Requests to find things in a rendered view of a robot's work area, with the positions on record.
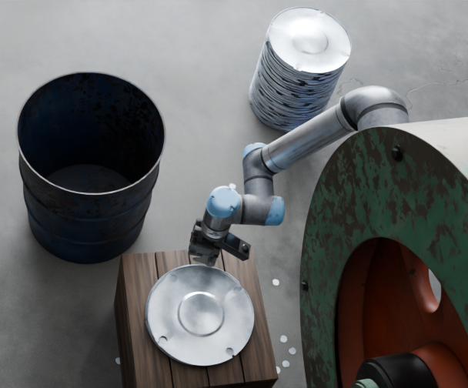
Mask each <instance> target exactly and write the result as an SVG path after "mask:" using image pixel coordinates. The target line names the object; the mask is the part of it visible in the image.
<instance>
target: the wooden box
mask: <svg viewBox="0 0 468 388"><path fill-rule="evenodd" d="M188 252H189V251H187V249H184V250H173V251H163V252H155V254H154V252H152V253H133V254H122V255H121V259H120V264H119V274H118V279H117V285H116V291H115V300H114V310H115V323H116V330H117V337H118V345H119V359H120V366H121V374H122V387H123V388H272V387H273V385H274V384H275V382H276V381H277V380H278V378H279V377H278V373H277V369H276V361H275V357H274V353H273V349H272V342H271V338H270V334H269V327H268V323H267V318H266V311H265V307H264V303H263V299H262V292H261V288H260V284H259V277H258V273H257V268H256V261H255V257H254V253H253V249H252V245H251V249H250V254H249V259H247V260H245V261H242V260H241V259H238V258H236V257H235V256H233V255H232V254H230V253H228V252H226V251H225V250H224V249H221V250H220V254H219V258H217V259H216V263H215V265H214V266H213V267H216V268H218V269H221V270H223V271H225V272H227V273H228V274H230V275H231V276H233V277H234V278H235V279H237V280H238V281H239V284H240V285H241V287H242V288H243V289H244V290H246V292H247V293H248V295H249V298H250V299H251V302H252V307H253V312H254V324H253V329H252V333H251V336H250V338H249V340H248V342H247V344H246V345H245V346H244V347H243V349H242V350H241V351H240V352H239V353H237V354H236V355H235V356H234V355H233V356H232V358H231V359H230V360H227V361H225V362H224V363H220V364H216V365H213V366H191V365H187V364H184V363H180V362H178V361H176V360H174V359H172V358H171V357H169V356H167V355H166V354H165V353H164V352H163V351H161V350H160V348H158V347H157V345H156V344H155V343H154V341H153V340H152V337H151V336H150V334H149V331H148V329H147V325H146V319H145V305H146V302H147V299H148V296H149V293H150V291H151V289H152V287H153V286H154V285H155V284H156V283H157V281H158V280H159V279H160V278H161V277H162V276H164V275H165V274H166V273H167V272H169V271H171V270H173V269H175V268H178V267H180V266H187V265H205V266H206V264H203V263H199V262H196V261H194V260H193V259H192V258H193V257H198V256H193V255H189V254H188ZM169 364H170V366H169ZM170 370H171V372H170ZM171 376H172V378H171Z"/></svg>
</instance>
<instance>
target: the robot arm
mask: <svg viewBox="0 0 468 388"><path fill-rule="evenodd" d="M403 123H410V120H409V116H408V109H407V107H406V103H405V102H404V100H403V99H402V97H401V96H400V95H399V94H397V93H396V92H394V91H393V90H392V89H388V88H386V87H382V86H374V85H371V86H365V87H362V88H358V89H355V90H352V91H351V92H349V93H347V94H345V95H344V96H342V97H341V98H340V100H339V104H337V105H335V106H333V107H332V108H331V109H328V110H326V111H325V112H323V113H322V114H320V115H318V116H317V117H315V118H313V119H311V120H309V121H308V122H306V123H304V124H303V125H301V126H299V127H298V128H296V129H294V130H292V131H291V132H289V133H287V134H285V135H284V136H282V137H281V138H279V139H277V140H276V141H274V142H272V143H270V144H268V145H266V144H263V143H255V144H254V145H253V144H250V145H248V146H247V147H245V148H244V150H243V153H242V167H243V178H244V193H245V195H238V193H237V192H236V191H235V190H234V189H231V188H229V187H228V186H220V187H218V188H216V189H214V190H213V191H212V193H211V194H210V196H209V198H208V200H207V203H206V209H205V212H204V215H203V217H202V219H200V218H196V222H195V224H194V226H193V230H192V231H191V238H190V241H189V252H188V254H189V255H193V256H198V257H193V258H192V259H193V260H194V261H196V262H199V263H203V264H206V266H209V267H212V266H214V265H215V263H216V259H217V258H219V254H220V250H221V249H224V250H225V251H226V252H228V253H230V254H232V255H233V256H235V257H236V258H238V259H241V260H242V261H245V260H247V259H249V254H250V249H251V245H250V244H248V243H247V242H245V241H244V240H242V239H240V238H239V237H238V236H235V235H234V234H232V233H231V232H229V229H230V226H231V225H232V224H236V225H255V226H278V225H280V224H281V223H282V221H283V218H284V213H285V204H284V202H283V198H282V197H280V196H274V188H273V176H274V175H275V174H277V173H279V172H281V171H283V170H284V169H287V168H288V167H290V166H292V165H294V164H296V163H297V162H299V161H301V160H303V159H304V158H306V157H308V156H310V155H312V154H313V153H315V152H318V151H319V150H320V149H323V148H325V147H327V146H328V145H330V144H332V143H334V142H335V141H337V140H339V139H341V138H342V137H344V136H346V135H348V134H350V133H351V132H354V131H356V132H358V131H360V130H363V129H367V128H370V127H374V126H381V125H395V124H403Z"/></svg>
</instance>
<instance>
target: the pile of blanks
mask: <svg viewBox="0 0 468 388"><path fill-rule="evenodd" d="M347 61H348V60H347ZM347 61H346V63H347ZM346 63H345V64H344V65H343V66H341V67H340V68H339V69H337V70H335V71H333V72H328V73H324V74H311V73H306V72H301V71H299V69H298V68H296V69H294V68H292V67H290V66H289V65H287V64H286V63H285V62H283V61H282V60H281V59H280V58H279V57H278V56H277V55H276V54H275V52H274V51H273V50H272V47H271V45H270V43H269V28H268V31H267V33H266V39H265V41H264V44H263V47H262V51H261V54H260V57H259V62H258V64H257V66H256V71H255V74H254V76H253V79H252V83H251V85H250V88H249V103H251V105H250V106H251V108H252V110H253V112H254V113H255V115H256V116H257V117H258V119H259V120H261V121H262V122H263V123H264V124H266V125H267V126H269V127H271V128H273V129H276V130H279V131H281V132H291V131H292V130H294V129H296V128H298V127H299V126H301V125H303V124H304V123H306V122H308V121H309V120H311V119H313V118H315V117H317V116H318V115H320V114H322V113H323V112H324V111H325V109H326V107H327V105H328V103H329V100H330V99H331V96H332V94H333V91H334V89H335V87H336V85H337V83H338V81H339V77H340V76H341V74H342V72H343V70H344V68H345V65H346Z"/></svg>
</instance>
